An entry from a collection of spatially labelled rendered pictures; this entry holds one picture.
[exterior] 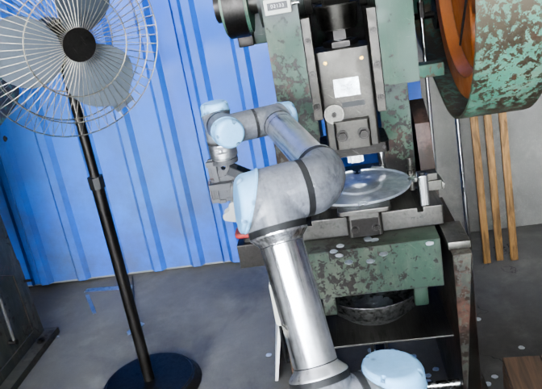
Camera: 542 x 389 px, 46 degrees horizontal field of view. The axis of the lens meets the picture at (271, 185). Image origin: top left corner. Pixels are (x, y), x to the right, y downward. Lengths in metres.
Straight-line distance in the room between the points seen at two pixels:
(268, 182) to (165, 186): 2.08
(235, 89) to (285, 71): 1.32
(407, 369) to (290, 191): 0.39
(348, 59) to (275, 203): 0.71
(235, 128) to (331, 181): 0.39
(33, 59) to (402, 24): 1.03
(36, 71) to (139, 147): 1.30
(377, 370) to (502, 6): 0.81
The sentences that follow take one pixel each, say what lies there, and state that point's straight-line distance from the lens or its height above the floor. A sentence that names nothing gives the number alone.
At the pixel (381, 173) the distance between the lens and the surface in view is 1.93.
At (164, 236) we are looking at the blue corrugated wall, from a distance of 3.35.
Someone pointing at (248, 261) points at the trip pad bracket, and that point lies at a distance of 1.79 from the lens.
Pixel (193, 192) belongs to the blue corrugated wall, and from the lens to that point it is 3.23.
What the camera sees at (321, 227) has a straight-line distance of 1.86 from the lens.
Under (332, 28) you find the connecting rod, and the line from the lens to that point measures 1.82.
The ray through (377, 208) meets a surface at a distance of 1.68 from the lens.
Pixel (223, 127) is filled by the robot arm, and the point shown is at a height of 1.07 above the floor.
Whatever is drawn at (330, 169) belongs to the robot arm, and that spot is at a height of 1.03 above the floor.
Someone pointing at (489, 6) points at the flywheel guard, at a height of 1.25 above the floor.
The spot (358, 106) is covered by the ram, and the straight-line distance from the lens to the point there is 1.82.
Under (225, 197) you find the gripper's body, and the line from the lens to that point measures 1.72.
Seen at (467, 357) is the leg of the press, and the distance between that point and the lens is 1.93.
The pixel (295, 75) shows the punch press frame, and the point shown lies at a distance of 1.75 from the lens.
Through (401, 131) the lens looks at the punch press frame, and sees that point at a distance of 2.11.
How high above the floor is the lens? 1.41
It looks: 19 degrees down
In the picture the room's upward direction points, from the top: 10 degrees counter-clockwise
